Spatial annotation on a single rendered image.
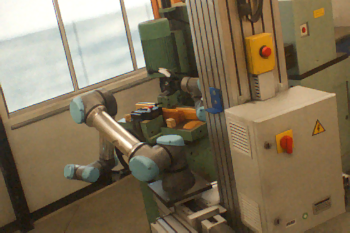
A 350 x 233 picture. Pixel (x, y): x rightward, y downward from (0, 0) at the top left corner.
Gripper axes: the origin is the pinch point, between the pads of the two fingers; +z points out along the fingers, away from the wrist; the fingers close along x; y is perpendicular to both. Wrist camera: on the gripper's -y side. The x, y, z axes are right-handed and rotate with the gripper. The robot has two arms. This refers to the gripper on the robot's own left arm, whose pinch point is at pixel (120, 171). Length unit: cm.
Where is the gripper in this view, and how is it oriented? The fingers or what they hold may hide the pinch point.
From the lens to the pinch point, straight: 269.3
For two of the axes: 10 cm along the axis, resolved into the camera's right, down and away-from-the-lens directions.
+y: -1.1, 9.9, -1.2
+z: 6.9, 1.6, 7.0
